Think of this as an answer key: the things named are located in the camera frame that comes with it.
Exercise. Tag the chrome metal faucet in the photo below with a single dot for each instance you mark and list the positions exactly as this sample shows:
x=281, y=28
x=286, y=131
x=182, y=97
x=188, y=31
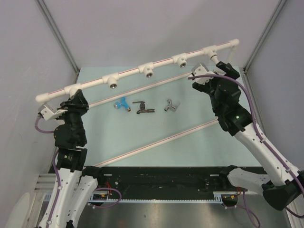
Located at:
x=171, y=106

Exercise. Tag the white faucet blue cap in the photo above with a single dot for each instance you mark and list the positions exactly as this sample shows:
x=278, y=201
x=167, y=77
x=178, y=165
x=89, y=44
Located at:
x=215, y=59

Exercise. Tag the white PVC pipe frame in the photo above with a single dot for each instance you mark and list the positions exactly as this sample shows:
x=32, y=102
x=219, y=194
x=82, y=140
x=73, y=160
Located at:
x=146, y=69

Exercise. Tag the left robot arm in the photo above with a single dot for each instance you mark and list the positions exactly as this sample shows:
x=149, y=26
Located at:
x=72, y=188

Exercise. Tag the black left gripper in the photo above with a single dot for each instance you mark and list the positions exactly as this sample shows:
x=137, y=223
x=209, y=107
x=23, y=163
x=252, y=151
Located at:
x=77, y=103

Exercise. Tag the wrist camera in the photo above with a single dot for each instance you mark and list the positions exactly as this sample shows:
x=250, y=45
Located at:
x=48, y=112
x=199, y=70

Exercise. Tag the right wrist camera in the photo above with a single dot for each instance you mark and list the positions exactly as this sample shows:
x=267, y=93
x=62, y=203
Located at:
x=199, y=70

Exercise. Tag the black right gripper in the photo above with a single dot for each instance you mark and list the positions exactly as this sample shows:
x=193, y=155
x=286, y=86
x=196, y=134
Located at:
x=230, y=71

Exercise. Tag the blue plastic faucet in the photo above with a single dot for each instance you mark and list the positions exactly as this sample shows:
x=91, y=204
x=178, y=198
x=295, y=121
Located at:
x=122, y=104

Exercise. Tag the dark bronze faucet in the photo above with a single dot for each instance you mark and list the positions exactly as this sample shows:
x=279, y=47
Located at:
x=142, y=108

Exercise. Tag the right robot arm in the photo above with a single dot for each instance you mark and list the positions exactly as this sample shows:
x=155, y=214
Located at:
x=283, y=182

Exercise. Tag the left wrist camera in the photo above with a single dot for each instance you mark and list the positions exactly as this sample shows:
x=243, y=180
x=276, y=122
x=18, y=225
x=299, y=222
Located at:
x=48, y=112

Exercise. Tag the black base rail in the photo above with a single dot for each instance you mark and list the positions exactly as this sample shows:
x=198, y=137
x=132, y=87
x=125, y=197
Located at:
x=183, y=180

